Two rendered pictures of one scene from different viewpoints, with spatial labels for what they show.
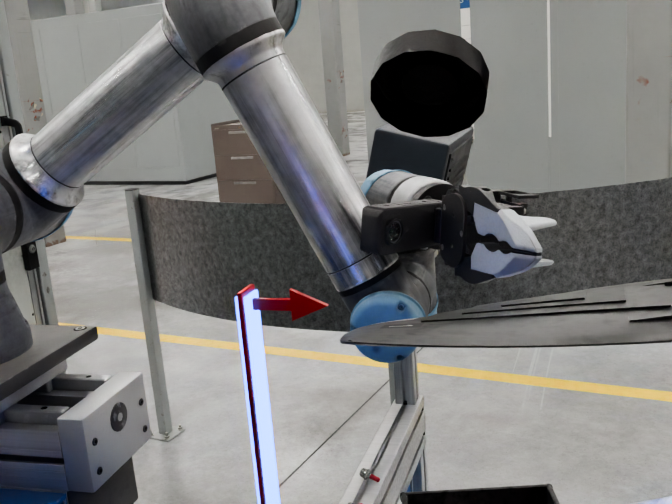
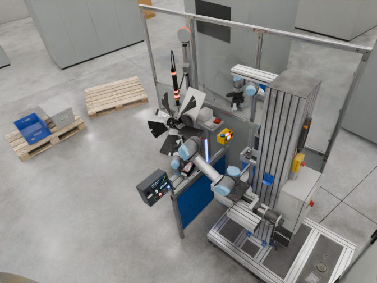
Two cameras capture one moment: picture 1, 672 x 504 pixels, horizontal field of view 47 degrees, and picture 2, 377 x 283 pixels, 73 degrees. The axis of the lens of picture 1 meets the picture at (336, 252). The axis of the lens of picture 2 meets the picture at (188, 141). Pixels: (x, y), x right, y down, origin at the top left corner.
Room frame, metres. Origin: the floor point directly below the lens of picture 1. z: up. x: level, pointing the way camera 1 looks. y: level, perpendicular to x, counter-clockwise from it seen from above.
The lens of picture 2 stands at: (2.26, 0.84, 2.89)
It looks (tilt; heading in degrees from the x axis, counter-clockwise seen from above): 42 degrees down; 209
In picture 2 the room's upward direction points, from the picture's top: 7 degrees counter-clockwise
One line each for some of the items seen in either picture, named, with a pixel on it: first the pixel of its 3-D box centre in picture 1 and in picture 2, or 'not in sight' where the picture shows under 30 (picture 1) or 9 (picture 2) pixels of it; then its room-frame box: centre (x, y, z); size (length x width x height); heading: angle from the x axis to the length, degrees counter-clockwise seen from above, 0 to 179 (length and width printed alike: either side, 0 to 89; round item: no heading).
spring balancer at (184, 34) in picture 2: not in sight; (184, 34); (-0.25, -0.47, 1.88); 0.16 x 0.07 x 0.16; 107
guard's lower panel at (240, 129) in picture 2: not in sight; (223, 138); (-0.24, -0.03, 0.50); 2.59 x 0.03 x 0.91; 72
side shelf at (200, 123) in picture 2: not in sight; (207, 121); (-0.12, -0.20, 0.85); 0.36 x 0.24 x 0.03; 72
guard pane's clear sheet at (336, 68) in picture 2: not in sight; (223, 71); (-0.24, -0.03, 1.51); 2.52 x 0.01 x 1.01; 72
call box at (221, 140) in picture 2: not in sight; (224, 136); (0.27, 0.17, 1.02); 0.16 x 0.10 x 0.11; 162
